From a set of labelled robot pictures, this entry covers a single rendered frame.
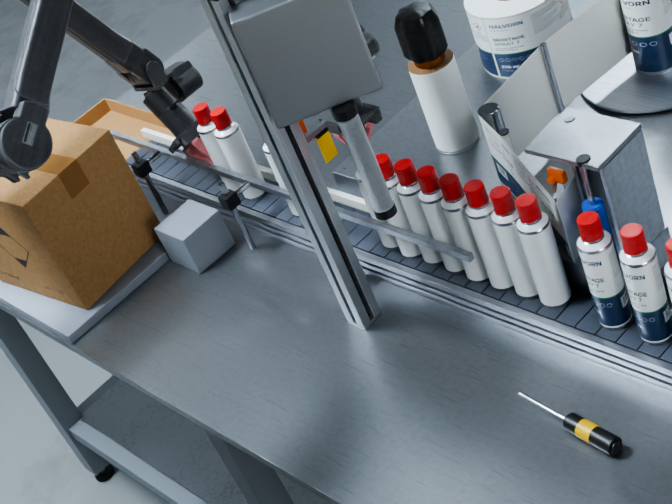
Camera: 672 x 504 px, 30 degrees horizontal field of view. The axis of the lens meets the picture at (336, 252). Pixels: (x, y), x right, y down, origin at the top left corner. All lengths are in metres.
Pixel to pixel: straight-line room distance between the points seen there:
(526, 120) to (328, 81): 0.54
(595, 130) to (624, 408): 0.41
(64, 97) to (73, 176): 2.98
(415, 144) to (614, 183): 0.71
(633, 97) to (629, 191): 0.52
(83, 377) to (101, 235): 1.38
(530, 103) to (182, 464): 1.28
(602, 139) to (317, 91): 0.42
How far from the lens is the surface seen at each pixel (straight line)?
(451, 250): 2.06
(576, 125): 1.92
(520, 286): 2.03
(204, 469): 3.01
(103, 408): 3.33
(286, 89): 1.86
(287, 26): 1.82
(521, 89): 2.27
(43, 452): 3.69
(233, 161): 2.47
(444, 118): 2.37
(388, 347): 2.13
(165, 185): 2.73
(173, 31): 5.52
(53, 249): 2.45
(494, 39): 2.54
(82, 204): 2.47
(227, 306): 2.38
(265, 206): 2.49
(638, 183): 1.92
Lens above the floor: 2.22
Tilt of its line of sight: 36 degrees down
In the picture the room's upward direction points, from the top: 24 degrees counter-clockwise
